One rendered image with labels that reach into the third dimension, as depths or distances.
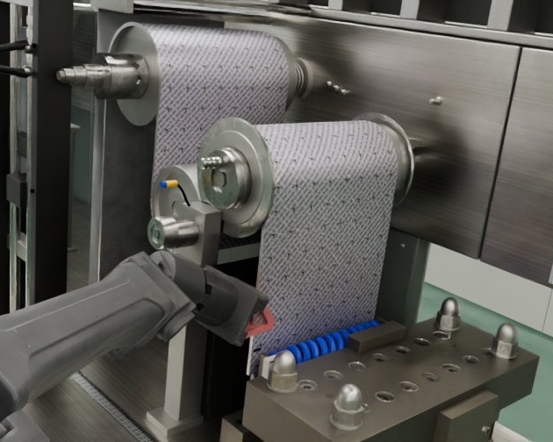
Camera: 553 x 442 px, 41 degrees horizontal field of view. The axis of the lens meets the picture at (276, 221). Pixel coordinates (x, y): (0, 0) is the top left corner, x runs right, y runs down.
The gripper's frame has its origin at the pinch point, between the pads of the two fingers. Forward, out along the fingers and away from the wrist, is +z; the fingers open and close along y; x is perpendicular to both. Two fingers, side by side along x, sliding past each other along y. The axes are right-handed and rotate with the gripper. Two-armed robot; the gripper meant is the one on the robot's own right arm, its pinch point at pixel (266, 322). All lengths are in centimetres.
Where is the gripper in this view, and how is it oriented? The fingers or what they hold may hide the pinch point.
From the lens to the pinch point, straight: 92.7
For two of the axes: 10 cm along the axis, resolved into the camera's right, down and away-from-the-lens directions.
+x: 4.6, -8.9, 0.6
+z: 5.9, 3.6, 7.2
